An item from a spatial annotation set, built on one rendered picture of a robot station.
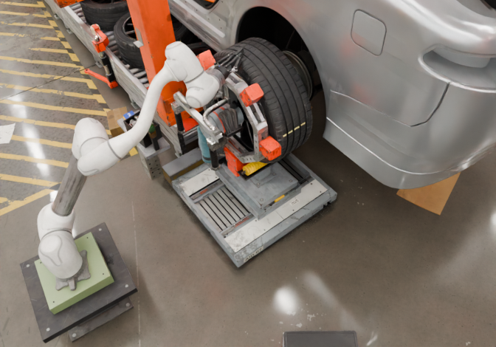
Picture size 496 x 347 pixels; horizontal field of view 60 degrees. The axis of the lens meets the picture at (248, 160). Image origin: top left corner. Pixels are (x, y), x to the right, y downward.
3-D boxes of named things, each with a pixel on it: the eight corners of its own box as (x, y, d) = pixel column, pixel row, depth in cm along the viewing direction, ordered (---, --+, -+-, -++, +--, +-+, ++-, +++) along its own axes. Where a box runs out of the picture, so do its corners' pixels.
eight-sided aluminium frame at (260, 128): (269, 175, 239) (268, 100, 199) (259, 181, 237) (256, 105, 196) (214, 122, 269) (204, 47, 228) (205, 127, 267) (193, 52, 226)
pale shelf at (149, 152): (170, 148, 278) (170, 144, 276) (147, 160, 272) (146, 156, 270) (139, 112, 302) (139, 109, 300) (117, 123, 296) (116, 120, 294)
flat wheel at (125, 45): (104, 57, 373) (96, 33, 356) (152, 20, 410) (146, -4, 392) (164, 79, 350) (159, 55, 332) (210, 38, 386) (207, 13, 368)
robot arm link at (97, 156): (108, 149, 184) (101, 130, 193) (73, 173, 185) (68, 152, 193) (125, 165, 195) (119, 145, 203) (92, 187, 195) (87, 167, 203)
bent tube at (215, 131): (248, 119, 212) (246, 102, 204) (215, 136, 205) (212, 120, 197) (227, 100, 222) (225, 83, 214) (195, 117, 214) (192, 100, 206)
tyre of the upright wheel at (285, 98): (228, 29, 251) (254, 126, 286) (193, 44, 242) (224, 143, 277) (302, 45, 200) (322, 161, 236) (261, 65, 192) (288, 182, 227)
